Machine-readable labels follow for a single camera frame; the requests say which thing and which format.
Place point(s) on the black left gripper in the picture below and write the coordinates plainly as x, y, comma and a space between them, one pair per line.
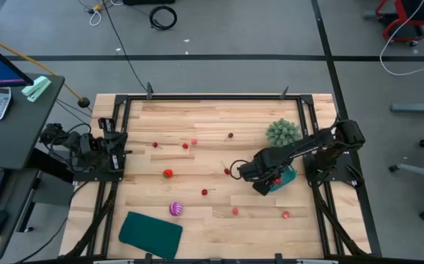
113, 161

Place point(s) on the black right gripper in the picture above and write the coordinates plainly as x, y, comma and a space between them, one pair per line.
256, 171

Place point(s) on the teal plastic container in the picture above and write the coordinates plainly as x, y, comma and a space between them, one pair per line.
289, 177

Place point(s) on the red cherry with stem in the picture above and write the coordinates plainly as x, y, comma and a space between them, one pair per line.
204, 191
230, 135
227, 171
155, 144

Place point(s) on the red strawberry green leaves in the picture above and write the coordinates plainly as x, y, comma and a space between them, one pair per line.
167, 173

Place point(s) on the purple white striped onion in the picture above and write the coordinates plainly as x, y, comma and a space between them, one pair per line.
175, 208

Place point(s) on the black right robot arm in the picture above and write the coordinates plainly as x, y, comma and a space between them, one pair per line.
307, 141

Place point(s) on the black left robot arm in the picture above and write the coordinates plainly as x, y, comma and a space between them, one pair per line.
83, 144

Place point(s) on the green succulent plant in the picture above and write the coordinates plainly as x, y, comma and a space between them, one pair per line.
283, 132

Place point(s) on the black round weight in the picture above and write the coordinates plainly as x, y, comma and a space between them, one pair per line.
83, 102

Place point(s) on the dark green folded cloth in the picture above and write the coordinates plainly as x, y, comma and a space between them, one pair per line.
149, 234

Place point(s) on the black side desk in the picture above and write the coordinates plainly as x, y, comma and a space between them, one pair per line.
21, 128

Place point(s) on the mint green stapler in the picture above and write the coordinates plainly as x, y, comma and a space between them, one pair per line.
36, 88

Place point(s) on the grey lower desk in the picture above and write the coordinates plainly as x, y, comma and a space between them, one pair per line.
17, 220

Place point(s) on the black floor box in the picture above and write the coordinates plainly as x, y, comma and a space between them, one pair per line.
149, 1

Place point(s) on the grey desk foot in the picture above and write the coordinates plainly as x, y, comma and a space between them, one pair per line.
417, 107

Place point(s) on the red black cart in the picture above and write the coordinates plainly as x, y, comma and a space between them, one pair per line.
413, 11

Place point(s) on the black frame clamp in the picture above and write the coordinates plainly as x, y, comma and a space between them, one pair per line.
284, 92
149, 91

